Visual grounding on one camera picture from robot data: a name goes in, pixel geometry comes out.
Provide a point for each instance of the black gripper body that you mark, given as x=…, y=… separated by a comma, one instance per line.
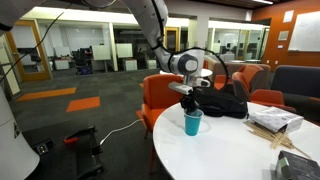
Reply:
x=188, y=101

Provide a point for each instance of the blue plastic cup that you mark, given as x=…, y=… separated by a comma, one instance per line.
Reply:
x=193, y=126

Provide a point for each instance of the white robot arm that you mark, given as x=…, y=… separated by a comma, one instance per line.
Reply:
x=146, y=16

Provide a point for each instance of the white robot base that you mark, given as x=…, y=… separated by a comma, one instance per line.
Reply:
x=13, y=146

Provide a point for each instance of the black bag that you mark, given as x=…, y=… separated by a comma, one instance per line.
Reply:
x=220, y=104

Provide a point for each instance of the orange armchair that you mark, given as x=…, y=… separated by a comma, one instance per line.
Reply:
x=251, y=72
x=266, y=97
x=160, y=94

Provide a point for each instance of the white round table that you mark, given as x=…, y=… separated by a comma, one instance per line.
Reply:
x=206, y=72

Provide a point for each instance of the yellow framed glass door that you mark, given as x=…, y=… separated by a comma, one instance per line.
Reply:
x=165, y=40

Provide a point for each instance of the white printed paper packet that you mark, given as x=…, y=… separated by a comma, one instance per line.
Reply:
x=274, y=118

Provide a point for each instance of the wooden stick bundle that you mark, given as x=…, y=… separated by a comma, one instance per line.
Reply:
x=271, y=135

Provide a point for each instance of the white mobile board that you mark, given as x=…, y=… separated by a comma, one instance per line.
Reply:
x=101, y=52
x=124, y=50

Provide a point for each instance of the dark blue sofa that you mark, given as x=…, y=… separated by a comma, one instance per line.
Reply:
x=296, y=80

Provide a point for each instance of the black metal stand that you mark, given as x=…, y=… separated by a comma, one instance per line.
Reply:
x=90, y=156

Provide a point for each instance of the dark office chair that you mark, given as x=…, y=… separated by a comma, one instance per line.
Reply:
x=81, y=61

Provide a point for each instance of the black box with green label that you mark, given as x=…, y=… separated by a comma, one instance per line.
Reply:
x=300, y=167

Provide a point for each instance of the wooden door with window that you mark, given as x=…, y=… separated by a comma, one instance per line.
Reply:
x=45, y=63

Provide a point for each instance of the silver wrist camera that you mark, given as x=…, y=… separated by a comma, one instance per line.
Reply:
x=180, y=88

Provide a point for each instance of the grey wall sign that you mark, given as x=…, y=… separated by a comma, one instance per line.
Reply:
x=283, y=35

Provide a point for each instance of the white paper sheet on wall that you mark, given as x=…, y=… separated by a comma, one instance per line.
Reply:
x=288, y=16

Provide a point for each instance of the wall whiteboard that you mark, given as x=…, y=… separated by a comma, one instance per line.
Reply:
x=306, y=31

